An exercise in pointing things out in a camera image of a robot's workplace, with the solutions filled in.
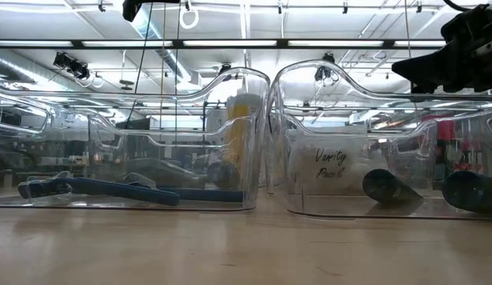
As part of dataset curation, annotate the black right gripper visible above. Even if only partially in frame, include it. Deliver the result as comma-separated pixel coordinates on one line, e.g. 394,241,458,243
391,37,492,95

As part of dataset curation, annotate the dark blue tube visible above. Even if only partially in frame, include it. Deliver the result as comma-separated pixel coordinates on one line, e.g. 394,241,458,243
441,169,492,215
361,168,425,205

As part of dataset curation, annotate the white vanity pack pouch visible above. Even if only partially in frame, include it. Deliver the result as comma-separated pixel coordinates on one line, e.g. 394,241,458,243
287,125,369,196

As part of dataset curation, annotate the blue razor with clear cap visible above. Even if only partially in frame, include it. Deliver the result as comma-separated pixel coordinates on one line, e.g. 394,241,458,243
17,173,181,207
121,172,246,203

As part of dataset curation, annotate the red cabinet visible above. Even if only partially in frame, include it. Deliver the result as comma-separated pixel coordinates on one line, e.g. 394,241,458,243
421,114,456,143

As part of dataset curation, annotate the red equipment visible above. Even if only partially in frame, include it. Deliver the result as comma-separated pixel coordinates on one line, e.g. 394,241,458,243
453,140,482,174

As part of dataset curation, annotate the clear plastic bin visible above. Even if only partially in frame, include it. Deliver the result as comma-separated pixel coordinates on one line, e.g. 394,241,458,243
264,59,492,221
0,66,272,213

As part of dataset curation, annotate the black beam with light strips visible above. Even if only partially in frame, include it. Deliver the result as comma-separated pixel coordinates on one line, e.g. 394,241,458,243
0,38,448,51

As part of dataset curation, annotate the yellow canister with white lid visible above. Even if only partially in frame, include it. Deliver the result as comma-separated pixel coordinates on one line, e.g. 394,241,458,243
224,93,265,191

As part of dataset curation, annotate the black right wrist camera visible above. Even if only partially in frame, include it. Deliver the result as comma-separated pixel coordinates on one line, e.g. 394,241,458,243
443,2,492,44

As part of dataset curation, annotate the black hanging camera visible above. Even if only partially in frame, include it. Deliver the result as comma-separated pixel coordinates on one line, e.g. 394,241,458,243
313,52,341,87

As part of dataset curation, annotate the white looped cable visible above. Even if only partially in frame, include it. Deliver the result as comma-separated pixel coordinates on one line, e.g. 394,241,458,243
178,6,200,31

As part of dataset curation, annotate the black hanging cable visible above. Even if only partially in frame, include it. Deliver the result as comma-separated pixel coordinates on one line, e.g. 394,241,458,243
124,3,154,130

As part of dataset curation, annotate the black ceiling camera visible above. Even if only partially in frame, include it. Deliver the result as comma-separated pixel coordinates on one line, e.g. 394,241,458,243
53,51,91,80

